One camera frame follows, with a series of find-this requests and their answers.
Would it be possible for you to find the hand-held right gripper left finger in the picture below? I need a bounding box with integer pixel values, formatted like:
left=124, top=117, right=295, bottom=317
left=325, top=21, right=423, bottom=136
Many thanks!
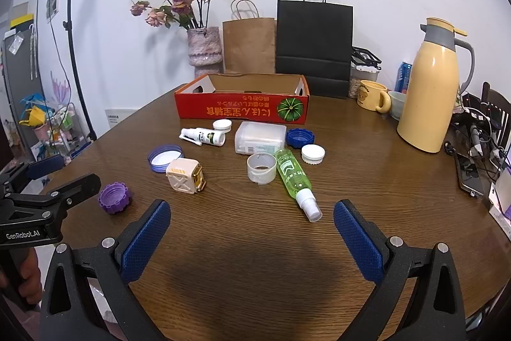
left=40, top=199, right=172, bottom=341

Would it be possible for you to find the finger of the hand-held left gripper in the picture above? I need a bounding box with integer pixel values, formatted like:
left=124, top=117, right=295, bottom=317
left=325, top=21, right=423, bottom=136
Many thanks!
left=12, top=173, right=102, bottom=214
left=0, top=154, right=65, bottom=198

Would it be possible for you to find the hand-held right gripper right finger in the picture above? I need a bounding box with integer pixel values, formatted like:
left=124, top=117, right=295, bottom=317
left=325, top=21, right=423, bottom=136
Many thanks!
left=333, top=199, right=468, bottom=341

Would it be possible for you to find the purple notched bottle cap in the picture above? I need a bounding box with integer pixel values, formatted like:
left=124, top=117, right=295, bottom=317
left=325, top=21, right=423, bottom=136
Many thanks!
left=98, top=181, right=132, bottom=214

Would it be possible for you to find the violet lid white liner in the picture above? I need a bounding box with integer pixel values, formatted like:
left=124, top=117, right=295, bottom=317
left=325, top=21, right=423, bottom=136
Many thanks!
left=147, top=144, right=185, bottom=174

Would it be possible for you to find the green packet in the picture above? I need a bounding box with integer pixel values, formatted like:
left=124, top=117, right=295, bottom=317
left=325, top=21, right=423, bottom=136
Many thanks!
left=274, top=148, right=322, bottom=222

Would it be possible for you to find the large white ridged cap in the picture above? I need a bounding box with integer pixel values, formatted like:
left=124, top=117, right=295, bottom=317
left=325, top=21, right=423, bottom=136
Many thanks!
left=301, top=144, right=326, bottom=165

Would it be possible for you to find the blue notched bottle cap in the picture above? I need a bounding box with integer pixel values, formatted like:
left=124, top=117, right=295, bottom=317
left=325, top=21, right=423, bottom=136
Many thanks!
left=286, top=128, right=318, bottom=150

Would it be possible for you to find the grey tape roll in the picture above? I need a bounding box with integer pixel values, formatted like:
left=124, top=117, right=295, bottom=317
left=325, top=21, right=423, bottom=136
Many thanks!
left=246, top=152, right=278, bottom=185

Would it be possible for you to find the white spray bottle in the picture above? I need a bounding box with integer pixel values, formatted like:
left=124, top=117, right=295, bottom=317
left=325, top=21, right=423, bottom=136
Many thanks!
left=179, top=127, right=226, bottom=147

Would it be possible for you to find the translucent plastic container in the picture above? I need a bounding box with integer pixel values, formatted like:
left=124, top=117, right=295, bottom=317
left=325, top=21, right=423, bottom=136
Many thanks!
left=234, top=121, right=287, bottom=155

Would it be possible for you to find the red cardboard box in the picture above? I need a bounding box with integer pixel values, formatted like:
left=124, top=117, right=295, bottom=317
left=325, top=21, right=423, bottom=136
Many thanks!
left=174, top=73, right=311, bottom=125

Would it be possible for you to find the person's left hand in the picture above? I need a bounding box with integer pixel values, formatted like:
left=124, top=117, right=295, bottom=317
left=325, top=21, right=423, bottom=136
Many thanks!
left=18, top=246, right=43, bottom=291

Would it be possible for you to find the storage cart with clutter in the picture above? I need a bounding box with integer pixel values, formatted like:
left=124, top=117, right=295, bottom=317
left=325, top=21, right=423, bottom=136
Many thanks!
left=20, top=93, right=88, bottom=162

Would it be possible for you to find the white carton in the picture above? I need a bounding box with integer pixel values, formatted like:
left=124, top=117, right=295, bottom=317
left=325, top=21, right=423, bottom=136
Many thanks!
left=105, top=107, right=138, bottom=132

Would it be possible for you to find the grey refrigerator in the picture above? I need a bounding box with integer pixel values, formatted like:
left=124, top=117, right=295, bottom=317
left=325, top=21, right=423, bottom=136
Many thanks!
left=0, top=27, right=49, bottom=166

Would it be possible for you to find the black light stand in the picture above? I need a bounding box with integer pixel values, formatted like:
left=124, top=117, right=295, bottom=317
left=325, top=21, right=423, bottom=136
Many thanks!
left=63, top=0, right=97, bottom=142

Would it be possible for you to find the black smartphone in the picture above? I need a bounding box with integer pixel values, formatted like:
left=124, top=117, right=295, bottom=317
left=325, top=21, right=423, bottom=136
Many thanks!
left=455, top=153, right=490, bottom=198

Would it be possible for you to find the grey ceramic bowl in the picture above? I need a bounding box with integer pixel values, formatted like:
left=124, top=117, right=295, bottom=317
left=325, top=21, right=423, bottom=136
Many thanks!
left=388, top=90, right=408, bottom=121

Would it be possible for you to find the yellow bear mug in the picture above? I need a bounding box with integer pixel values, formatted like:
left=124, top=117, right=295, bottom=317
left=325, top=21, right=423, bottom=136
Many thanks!
left=356, top=81, right=392, bottom=113

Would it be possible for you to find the glass jar black clip lid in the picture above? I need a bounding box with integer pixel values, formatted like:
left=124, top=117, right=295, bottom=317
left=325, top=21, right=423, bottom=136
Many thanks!
left=348, top=46, right=383, bottom=99

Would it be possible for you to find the yellow thermos jug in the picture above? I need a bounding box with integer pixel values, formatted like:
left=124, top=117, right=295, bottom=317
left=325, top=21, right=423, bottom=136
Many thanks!
left=397, top=17, right=476, bottom=154

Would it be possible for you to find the blue drink can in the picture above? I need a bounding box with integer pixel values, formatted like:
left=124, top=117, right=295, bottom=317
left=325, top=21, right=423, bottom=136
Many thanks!
left=394, top=61, right=413, bottom=94

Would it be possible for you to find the dark wooden chair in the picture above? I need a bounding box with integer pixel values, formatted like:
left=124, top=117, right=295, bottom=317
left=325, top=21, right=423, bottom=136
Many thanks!
left=481, top=81, right=511, bottom=166

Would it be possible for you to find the black paper bag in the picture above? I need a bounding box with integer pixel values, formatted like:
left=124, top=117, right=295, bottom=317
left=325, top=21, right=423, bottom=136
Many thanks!
left=276, top=0, right=354, bottom=99

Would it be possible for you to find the brown paper bag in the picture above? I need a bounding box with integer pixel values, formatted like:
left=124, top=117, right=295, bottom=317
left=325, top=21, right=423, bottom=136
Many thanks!
left=222, top=0, right=277, bottom=75

